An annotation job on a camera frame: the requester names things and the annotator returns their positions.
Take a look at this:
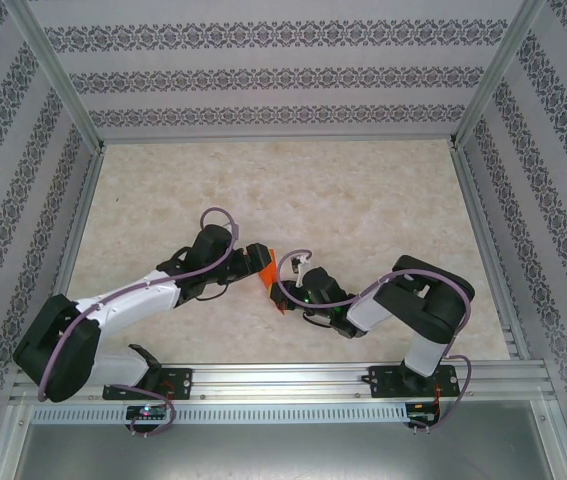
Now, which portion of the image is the grey metal tray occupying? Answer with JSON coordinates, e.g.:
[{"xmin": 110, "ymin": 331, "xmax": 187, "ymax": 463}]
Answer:
[{"xmin": 10, "ymin": 422, "xmax": 567, "ymax": 480}]

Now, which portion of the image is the black right gripper cable loop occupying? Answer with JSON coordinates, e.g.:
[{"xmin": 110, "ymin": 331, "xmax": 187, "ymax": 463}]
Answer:
[{"xmin": 301, "ymin": 310, "xmax": 337, "ymax": 330}]

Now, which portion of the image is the black left gripper cable loop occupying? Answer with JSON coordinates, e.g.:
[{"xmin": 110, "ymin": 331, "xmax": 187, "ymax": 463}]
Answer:
[{"xmin": 193, "ymin": 282, "xmax": 230, "ymax": 302}]

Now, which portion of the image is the aluminium mounting rail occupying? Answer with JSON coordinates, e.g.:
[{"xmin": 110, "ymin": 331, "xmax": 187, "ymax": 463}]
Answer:
[{"xmin": 10, "ymin": 360, "xmax": 557, "ymax": 402}]

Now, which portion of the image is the aluminium table side rail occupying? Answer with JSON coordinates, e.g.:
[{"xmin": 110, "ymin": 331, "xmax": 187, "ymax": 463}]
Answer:
[
  {"xmin": 32, "ymin": 147, "xmax": 109, "ymax": 366},
  {"xmin": 450, "ymin": 144, "xmax": 532, "ymax": 362}
]

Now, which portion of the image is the slotted grey cable duct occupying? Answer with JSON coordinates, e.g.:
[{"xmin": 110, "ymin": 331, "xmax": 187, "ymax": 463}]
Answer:
[{"xmin": 30, "ymin": 402, "xmax": 410, "ymax": 424}]

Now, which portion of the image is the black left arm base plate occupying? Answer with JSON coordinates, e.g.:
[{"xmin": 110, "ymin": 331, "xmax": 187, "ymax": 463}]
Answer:
[{"xmin": 102, "ymin": 367, "xmax": 193, "ymax": 401}]

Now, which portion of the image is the orange paper sheet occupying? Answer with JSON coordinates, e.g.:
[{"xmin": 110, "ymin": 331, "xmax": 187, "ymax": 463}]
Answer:
[{"xmin": 257, "ymin": 248, "xmax": 290, "ymax": 318}]

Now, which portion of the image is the aluminium upright frame post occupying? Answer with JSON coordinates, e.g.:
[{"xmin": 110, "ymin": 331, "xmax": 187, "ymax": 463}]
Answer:
[
  {"xmin": 450, "ymin": 0, "xmax": 548, "ymax": 147},
  {"xmin": 5, "ymin": 0, "xmax": 105, "ymax": 150}
]

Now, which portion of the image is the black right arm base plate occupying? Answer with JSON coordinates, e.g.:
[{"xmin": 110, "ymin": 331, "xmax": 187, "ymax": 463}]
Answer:
[{"xmin": 368, "ymin": 364, "xmax": 459, "ymax": 400}]

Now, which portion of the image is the aluminium frame cross bar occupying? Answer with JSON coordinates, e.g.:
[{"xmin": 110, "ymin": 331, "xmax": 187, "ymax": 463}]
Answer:
[{"xmin": 98, "ymin": 132, "xmax": 459, "ymax": 147}]

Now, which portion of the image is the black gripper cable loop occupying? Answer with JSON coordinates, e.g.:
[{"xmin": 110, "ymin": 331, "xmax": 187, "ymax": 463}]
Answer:
[
  {"xmin": 301, "ymin": 310, "xmax": 337, "ymax": 330},
  {"xmin": 193, "ymin": 282, "xmax": 230, "ymax": 302}
]

